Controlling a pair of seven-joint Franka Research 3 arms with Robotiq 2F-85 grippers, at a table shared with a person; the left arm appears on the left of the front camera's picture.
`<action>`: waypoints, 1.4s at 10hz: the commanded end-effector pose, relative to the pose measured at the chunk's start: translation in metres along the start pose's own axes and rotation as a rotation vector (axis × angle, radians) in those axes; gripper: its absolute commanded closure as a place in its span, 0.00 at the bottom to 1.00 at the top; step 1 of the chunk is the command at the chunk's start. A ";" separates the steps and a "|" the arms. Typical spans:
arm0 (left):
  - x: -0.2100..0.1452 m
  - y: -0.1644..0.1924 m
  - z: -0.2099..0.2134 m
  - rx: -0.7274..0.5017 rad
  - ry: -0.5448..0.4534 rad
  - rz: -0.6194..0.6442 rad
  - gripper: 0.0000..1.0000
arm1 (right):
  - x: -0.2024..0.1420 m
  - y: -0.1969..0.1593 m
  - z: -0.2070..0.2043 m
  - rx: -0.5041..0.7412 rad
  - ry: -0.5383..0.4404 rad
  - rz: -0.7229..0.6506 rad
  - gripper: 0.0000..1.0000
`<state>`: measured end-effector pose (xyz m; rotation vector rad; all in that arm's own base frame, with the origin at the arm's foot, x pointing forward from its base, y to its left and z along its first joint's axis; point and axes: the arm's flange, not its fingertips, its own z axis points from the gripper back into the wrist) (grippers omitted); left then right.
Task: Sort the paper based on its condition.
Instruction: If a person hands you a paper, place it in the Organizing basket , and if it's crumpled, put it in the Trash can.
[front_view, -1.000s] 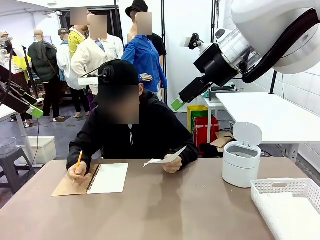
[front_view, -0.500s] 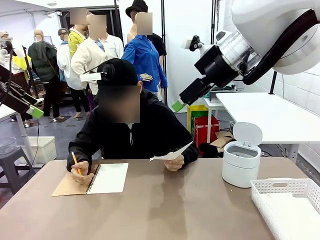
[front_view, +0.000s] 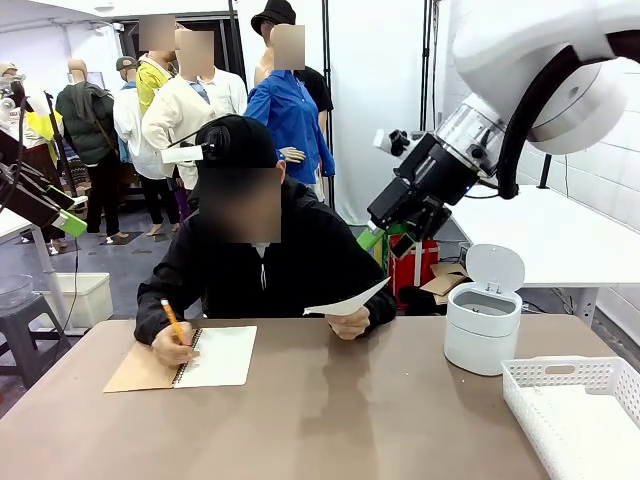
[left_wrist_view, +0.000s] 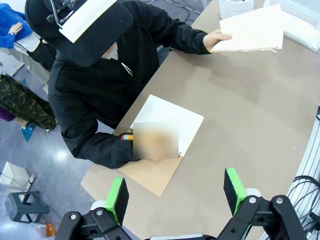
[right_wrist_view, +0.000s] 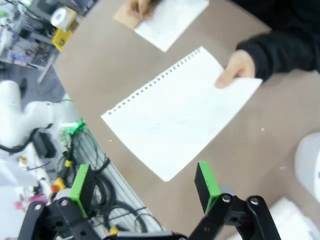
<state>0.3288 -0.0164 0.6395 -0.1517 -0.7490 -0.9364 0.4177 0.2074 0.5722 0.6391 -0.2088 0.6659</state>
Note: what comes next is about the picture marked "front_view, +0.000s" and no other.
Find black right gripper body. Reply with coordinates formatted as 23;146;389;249
367;133;479;240

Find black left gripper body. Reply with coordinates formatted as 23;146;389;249
0;164;61;227

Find white paper sheet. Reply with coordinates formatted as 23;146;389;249
303;276;391;317

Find yellow pencil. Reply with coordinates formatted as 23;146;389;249
160;298;185;346

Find spiral notebook brown cover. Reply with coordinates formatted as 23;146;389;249
103;325;258;394

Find person's left forearm black sleeve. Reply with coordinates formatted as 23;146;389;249
364;284;400;332

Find person's right forearm black sleeve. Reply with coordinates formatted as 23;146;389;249
134;277;204;346

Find person's left hand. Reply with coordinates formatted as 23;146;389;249
325;305;371;341

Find person's right hand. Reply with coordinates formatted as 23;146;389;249
152;321;201;368

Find red bag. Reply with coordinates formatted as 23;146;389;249
389;238;441;307

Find white desk with leg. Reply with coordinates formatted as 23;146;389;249
0;205;71;332

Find brown cardboard pieces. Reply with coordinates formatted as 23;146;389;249
419;262;470;305

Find person torso black jacket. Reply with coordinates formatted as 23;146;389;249
154;177;391;321

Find yellow white clothed mannequin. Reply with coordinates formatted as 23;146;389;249
0;60;69;251

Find white storage box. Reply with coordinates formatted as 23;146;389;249
42;272;114;330

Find dark green jacket mannequin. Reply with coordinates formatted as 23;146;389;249
54;58;130;240

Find clear plastic bowl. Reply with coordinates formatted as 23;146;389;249
0;273;34;309

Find white shirt capped mannequin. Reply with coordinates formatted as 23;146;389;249
112;56;176;237

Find grey plastic stool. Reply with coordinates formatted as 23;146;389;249
0;292;72;389

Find black stand pole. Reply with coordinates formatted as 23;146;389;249
536;152;554;190

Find white lidded trash bin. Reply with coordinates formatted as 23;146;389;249
443;243;525;377

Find black backdrop pole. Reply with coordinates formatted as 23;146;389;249
321;0;337;211

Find cream cardigan mannequin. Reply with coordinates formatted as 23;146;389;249
141;27;249;221

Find large white table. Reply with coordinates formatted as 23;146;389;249
439;183;640;329

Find yellow jacket mannequin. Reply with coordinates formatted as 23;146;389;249
134;14;177;117

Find black t-shirt mannequin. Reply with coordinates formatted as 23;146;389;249
294;64;335;206

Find blue shirt mannequin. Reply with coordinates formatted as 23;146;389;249
242;22;336;201

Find black cap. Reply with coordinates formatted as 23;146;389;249
194;114;279;172

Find white perforated plastic basket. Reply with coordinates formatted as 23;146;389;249
501;355;640;480

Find black bucket hat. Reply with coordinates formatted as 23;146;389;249
250;0;297;36

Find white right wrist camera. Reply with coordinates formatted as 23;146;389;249
373;128;425;158

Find white head-mounted camera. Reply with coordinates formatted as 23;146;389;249
160;127;231;165

